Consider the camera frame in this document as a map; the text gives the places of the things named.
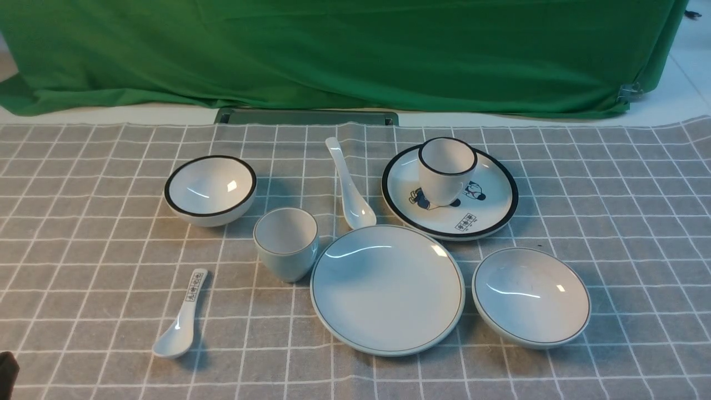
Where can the green backdrop cloth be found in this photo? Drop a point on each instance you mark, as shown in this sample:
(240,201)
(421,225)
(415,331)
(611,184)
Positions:
(547,59)

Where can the white spoon with characters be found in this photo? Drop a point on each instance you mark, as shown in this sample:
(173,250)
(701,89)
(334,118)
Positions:
(178,338)

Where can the pale green cup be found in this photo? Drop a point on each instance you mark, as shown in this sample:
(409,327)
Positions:
(287,242)

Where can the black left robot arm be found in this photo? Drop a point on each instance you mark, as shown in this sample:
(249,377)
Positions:
(9,370)

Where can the metal binder clip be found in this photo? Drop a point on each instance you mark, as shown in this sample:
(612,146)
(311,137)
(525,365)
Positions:
(630,93)

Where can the cartoon plate black rim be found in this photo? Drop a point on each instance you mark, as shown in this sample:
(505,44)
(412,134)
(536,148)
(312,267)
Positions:
(488,202)

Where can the pale green shallow bowl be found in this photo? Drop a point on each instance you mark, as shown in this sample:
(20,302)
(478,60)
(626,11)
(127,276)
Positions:
(530,298)

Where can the plain white ceramic spoon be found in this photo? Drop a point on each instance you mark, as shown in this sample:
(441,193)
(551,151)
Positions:
(357,212)

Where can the white bowl black rim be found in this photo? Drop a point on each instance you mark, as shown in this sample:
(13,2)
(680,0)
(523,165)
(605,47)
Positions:
(211,191)

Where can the pale green plate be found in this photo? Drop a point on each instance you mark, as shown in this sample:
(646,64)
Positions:
(387,290)

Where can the white cup black rim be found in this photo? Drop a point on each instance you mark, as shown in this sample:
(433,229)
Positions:
(445,167)

